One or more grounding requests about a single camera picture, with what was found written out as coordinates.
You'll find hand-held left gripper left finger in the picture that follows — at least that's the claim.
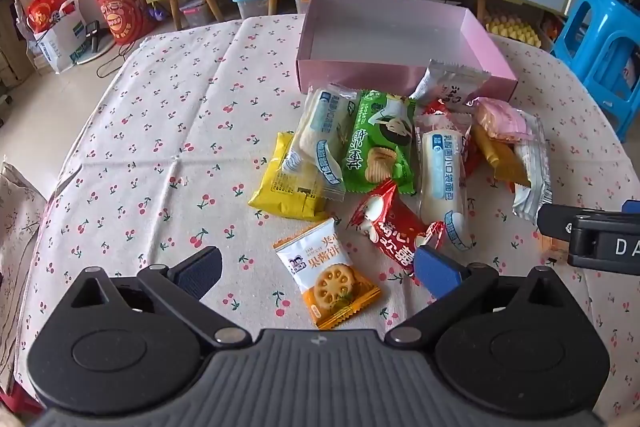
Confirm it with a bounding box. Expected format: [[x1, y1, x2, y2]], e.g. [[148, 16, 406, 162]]
[[67, 246, 253, 349]]

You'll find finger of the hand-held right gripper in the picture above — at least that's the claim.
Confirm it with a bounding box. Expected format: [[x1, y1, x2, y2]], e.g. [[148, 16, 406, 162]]
[[537, 203, 621, 253]]

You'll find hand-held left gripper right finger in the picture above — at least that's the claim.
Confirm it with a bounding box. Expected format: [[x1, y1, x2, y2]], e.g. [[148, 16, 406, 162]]
[[385, 246, 563, 350]]

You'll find long silver snack packet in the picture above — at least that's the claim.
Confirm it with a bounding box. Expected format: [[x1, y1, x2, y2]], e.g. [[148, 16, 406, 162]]
[[511, 111, 553, 222]]

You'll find brown snack packet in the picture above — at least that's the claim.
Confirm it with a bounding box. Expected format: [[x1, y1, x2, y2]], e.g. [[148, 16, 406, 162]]
[[470, 122, 532, 188]]

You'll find white blue bread packet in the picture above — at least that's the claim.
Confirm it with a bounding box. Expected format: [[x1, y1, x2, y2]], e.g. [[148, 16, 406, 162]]
[[281, 84, 360, 202], [414, 111, 474, 253]]

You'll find yellow orange biscuit packet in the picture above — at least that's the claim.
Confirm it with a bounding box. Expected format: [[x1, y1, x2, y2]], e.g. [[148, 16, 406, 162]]
[[272, 217, 382, 332]]

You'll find pink wafer packet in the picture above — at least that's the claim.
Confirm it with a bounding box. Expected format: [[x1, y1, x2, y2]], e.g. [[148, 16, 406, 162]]
[[471, 97, 535, 142]]

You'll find yellow snack packet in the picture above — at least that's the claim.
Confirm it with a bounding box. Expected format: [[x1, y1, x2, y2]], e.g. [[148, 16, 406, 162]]
[[248, 131, 329, 223]]

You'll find green chips packet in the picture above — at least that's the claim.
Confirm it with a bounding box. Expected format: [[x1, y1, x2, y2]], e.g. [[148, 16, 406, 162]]
[[344, 89, 419, 196]]

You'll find white silver snack packet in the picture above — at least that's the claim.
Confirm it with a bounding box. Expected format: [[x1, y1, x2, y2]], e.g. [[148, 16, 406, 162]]
[[411, 59, 492, 114]]

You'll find pink cardboard box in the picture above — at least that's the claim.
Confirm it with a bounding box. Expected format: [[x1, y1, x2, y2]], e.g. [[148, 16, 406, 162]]
[[295, 0, 519, 104]]

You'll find cherry print tablecloth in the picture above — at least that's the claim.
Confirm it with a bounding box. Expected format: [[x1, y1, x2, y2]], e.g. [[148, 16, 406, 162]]
[[15, 12, 640, 408]]

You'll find floral fabric cushion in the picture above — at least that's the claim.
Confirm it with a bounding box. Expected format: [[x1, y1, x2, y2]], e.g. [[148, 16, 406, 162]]
[[0, 161, 49, 395]]

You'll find blue plastic stool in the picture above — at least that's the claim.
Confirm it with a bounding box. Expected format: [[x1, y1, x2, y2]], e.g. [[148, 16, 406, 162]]
[[551, 0, 640, 142]]

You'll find yellow egg tray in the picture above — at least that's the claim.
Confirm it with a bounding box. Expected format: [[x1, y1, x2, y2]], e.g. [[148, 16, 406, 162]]
[[484, 4, 544, 48]]

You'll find red plastic stool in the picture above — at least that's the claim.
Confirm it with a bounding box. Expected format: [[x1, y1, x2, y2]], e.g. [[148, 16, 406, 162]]
[[0, 379, 45, 418]]

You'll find blue lidded storage box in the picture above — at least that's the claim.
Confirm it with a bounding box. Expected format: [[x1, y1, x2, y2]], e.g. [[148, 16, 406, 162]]
[[231, 0, 275, 20]]

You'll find white red shopping bag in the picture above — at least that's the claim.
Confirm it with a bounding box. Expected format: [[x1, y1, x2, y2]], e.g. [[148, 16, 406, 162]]
[[16, 0, 90, 75]]

